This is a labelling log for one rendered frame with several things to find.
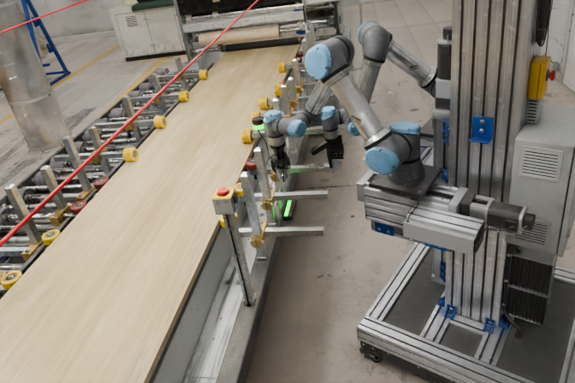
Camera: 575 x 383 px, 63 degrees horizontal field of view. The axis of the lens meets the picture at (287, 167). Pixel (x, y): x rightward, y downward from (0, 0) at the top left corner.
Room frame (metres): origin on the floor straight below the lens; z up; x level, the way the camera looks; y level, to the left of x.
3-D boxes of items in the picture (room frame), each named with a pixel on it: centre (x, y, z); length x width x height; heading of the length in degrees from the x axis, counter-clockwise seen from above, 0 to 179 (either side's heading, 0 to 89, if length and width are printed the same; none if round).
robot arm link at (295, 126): (1.86, -0.06, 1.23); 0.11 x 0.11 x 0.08; 46
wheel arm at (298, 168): (2.18, -0.01, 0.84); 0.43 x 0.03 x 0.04; 77
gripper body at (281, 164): (1.91, 0.03, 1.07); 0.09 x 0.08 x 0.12; 7
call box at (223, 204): (1.42, 0.24, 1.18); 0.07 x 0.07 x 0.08; 77
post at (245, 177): (1.67, 0.18, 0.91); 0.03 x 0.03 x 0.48; 77
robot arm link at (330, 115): (2.13, -0.24, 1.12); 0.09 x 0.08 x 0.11; 91
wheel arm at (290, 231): (1.69, 0.10, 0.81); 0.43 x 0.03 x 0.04; 77
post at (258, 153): (1.91, 0.12, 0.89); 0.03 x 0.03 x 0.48; 77
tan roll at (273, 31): (4.57, 0.05, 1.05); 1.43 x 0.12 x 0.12; 77
